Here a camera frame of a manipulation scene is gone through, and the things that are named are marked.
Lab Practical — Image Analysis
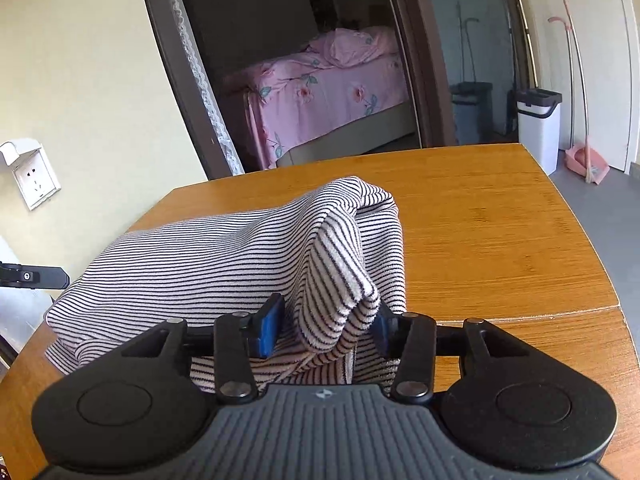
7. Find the white lace curtain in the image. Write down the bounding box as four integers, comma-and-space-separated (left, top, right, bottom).
159, 0, 246, 177

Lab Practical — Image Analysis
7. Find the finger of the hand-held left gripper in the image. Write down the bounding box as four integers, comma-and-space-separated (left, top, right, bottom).
0, 261, 70, 291

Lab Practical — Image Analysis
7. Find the brown sliding door frame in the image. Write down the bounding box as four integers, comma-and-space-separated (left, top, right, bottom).
135, 0, 538, 181

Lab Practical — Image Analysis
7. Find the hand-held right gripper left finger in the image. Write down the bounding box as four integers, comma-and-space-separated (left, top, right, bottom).
120, 293, 285, 405

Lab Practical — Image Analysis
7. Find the white trash bin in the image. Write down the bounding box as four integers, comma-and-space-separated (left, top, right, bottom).
510, 88, 562, 177

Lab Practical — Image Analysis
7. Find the bed with pink floral bedding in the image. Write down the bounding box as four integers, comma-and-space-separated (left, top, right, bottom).
222, 25, 418, 171

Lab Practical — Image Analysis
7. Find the pink dustpan and broom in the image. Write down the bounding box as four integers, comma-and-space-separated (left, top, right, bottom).
547, 16, 609, 184

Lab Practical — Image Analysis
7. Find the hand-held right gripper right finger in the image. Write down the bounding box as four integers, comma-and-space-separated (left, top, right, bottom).
371, 305, 532, 401

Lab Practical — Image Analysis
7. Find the white wall socket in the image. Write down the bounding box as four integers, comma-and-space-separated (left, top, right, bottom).
0, 138, 62, 212

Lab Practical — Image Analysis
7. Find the white door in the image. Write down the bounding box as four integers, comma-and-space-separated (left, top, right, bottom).
537, 0, 640, 176

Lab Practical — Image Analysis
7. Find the striped knit sweater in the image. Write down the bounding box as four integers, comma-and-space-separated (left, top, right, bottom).
44, 176, 411, 395

